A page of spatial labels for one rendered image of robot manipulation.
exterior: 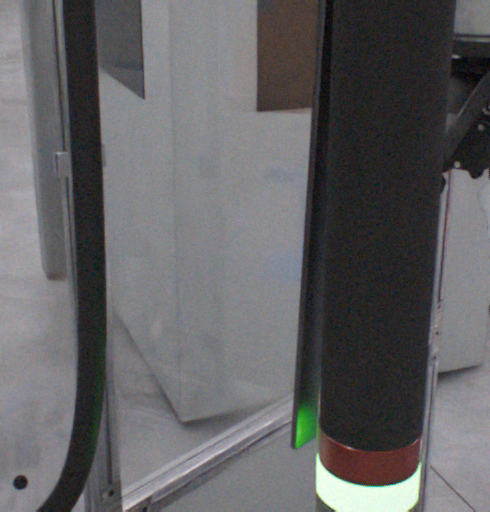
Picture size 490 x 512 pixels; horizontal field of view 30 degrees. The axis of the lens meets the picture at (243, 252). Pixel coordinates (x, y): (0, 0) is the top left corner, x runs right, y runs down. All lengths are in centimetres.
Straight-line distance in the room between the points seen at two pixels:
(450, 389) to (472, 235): 64
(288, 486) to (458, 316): 214
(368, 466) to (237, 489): 123
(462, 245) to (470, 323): 35
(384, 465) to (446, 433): 317
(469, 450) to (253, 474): 192
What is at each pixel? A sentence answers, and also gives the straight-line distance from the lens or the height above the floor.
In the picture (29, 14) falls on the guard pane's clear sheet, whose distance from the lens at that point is 105.
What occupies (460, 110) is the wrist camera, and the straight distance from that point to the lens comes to 79.
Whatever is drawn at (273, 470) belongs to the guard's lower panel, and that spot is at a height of 90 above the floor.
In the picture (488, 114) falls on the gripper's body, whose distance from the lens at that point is 82.
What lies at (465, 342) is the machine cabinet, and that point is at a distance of 376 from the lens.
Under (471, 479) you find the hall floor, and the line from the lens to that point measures 323.
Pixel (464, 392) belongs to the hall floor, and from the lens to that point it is 375.
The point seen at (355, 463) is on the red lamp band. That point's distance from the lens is 29.
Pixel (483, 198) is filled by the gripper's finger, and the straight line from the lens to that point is 84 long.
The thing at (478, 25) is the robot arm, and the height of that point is 169.
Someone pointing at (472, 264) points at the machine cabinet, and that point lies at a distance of 363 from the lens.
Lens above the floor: 178
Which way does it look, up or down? 20 degrees down
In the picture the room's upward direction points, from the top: straight up
